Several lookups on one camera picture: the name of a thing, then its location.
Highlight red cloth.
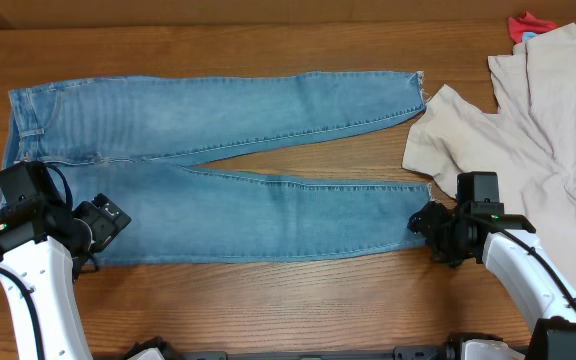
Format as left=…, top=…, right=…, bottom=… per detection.
left=507, top=12, right=557, bottom=44

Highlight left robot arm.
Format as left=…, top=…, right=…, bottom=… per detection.
left=0, top=161, right=131, bottom=359

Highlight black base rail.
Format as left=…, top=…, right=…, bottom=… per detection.
left=92, top=335, right=534, bottom=360

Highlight blue denim jeans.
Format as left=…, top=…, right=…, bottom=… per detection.
left=3, top=71, right=431, bottom=265

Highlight beige shirt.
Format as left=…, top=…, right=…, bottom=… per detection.
left=403, top=24, right=576, bottom=289

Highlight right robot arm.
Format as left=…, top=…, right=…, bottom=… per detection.
left=393, top=172, right=576, bottom=360

